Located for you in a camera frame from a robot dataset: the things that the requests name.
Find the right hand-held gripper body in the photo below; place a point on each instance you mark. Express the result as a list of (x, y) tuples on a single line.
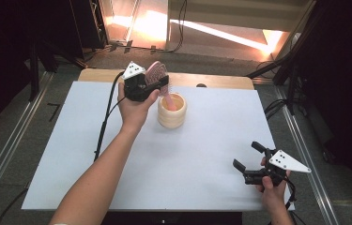
[(286, 162)]

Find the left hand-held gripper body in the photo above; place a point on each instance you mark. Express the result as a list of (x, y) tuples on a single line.
[(134, 84)]

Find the pink hairbrush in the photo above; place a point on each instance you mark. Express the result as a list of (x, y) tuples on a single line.
[(155, 71)]

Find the cream ribbed cup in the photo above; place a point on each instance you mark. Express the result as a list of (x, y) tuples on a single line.
[(172, 120)]

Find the person's left hand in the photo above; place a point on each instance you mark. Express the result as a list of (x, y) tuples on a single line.
[(134, 114)]

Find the person's right hand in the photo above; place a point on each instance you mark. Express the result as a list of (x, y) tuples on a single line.
[(273, 197)]

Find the white table cover sheet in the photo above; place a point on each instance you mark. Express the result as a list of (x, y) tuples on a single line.
[(195, 156)]

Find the reflective metal panel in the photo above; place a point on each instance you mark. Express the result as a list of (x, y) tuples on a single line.
[(145, 28)]

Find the black cabinet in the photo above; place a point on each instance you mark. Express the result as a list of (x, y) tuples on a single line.
[(87, 22)]

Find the black tape mark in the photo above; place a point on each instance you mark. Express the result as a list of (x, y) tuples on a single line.
[(54, 112)]

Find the black metal stand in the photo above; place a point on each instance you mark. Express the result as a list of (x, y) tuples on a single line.
[(291, 65), (34, 72)]

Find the aluminium floor rail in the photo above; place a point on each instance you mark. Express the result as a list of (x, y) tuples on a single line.
[(11, 143), (302, 146)]

